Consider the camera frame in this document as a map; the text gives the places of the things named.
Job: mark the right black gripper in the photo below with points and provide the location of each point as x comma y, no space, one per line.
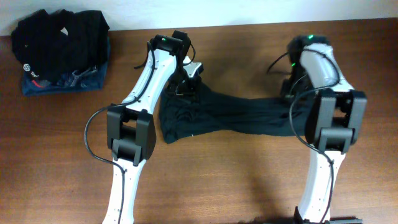
286,93

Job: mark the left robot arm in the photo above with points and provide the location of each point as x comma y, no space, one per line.
131,134

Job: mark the black folded sweater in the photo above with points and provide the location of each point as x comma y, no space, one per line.
50,45

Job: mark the folded blue jeans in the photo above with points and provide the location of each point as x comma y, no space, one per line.
76,81

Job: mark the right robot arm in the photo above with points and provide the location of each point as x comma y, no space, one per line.
332,126

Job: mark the dark teal t-shirt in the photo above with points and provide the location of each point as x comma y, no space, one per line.
207,111

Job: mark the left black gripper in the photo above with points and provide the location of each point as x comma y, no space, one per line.
192,91

